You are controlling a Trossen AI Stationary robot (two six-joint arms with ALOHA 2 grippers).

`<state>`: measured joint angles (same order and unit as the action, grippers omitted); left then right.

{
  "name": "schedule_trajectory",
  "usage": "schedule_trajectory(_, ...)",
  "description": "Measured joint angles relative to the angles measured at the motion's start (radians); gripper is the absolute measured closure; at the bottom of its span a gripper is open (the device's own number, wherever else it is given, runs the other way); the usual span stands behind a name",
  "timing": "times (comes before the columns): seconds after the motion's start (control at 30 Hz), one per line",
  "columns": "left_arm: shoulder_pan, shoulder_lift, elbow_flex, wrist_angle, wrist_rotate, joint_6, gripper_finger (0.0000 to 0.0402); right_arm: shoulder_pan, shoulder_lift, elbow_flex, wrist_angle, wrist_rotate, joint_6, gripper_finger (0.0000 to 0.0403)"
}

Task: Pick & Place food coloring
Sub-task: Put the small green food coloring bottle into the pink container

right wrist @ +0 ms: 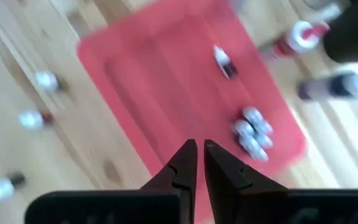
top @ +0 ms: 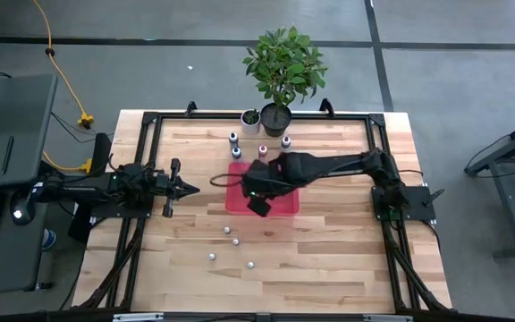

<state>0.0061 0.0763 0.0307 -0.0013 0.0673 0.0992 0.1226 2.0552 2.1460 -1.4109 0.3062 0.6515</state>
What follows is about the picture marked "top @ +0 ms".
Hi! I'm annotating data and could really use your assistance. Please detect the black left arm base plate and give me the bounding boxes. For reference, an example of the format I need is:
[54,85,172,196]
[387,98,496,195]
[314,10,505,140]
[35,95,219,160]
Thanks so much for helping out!
[74,196,155,220]

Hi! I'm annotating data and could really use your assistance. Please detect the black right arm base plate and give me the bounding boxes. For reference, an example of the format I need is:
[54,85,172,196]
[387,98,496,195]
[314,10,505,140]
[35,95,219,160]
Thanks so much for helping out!
[371,184,437,222]

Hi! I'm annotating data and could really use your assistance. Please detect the black curved panel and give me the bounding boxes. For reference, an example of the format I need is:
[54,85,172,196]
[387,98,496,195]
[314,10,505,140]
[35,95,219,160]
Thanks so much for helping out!
[91,131,114,178]

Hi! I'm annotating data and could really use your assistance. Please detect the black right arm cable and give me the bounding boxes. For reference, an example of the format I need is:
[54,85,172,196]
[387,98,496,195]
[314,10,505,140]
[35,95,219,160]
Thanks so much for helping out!
[208,172,249,189]

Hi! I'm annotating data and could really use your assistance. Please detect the dark grey desk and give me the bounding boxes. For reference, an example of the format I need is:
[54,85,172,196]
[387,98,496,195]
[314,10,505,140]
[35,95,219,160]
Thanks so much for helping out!
[0,73,60,297]

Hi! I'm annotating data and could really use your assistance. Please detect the black computer mouse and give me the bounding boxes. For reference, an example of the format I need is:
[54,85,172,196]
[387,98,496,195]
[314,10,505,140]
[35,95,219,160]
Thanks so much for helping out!
[9,196,36,226]

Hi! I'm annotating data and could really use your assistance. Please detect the blue and white object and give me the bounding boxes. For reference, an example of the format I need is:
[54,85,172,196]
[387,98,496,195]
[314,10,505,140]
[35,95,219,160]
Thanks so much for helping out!
[41,228,57,251]

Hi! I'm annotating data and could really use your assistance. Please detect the black metal table frame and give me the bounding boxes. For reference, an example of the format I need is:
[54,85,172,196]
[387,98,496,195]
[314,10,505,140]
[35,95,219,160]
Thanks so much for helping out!
[72,110,453,314]

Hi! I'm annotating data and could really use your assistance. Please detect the black stand foot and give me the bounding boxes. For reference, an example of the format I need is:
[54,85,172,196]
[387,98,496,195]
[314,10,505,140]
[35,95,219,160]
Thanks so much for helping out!
[67,203,93,245]

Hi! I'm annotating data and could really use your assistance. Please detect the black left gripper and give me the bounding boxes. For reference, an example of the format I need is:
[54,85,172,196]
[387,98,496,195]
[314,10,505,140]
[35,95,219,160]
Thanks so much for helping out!
[153,157,201,219]

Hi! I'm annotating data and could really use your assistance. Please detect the yellow extension cable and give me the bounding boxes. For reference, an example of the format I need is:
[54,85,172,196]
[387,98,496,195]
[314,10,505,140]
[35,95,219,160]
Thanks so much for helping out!
[31,0,96,174]

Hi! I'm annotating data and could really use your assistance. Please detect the black pen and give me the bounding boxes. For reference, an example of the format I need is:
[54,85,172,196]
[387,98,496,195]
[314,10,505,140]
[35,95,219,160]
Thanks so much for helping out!
[0,135,15,176]

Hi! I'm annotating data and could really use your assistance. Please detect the leafy plant in black pot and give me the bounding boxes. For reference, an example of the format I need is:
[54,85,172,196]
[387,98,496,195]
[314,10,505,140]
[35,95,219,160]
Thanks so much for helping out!
[241,25,329,138]

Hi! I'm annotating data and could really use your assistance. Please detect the silver metal bracket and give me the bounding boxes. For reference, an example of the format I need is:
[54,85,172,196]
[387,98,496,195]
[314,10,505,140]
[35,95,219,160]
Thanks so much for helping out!
[113,312,165,322]
[362,314,414,322]

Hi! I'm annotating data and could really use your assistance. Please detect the dark metal stand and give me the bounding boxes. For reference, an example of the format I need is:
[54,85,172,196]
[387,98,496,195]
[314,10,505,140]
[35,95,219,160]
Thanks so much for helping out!
[463,111,515,260]

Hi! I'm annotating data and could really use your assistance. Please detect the pink translucent plastic bin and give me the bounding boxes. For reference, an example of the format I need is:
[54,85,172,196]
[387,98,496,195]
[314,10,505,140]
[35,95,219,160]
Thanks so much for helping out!
[224,161,300,217]

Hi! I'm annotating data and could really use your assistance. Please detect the small plant in white pot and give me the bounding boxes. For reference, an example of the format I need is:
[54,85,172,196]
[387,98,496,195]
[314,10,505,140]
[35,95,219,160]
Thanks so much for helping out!
[240,108,262,136]

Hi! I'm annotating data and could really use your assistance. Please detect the black base lever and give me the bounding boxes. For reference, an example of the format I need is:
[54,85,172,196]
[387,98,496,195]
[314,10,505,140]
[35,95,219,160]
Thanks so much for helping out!
[422,188,445,208]

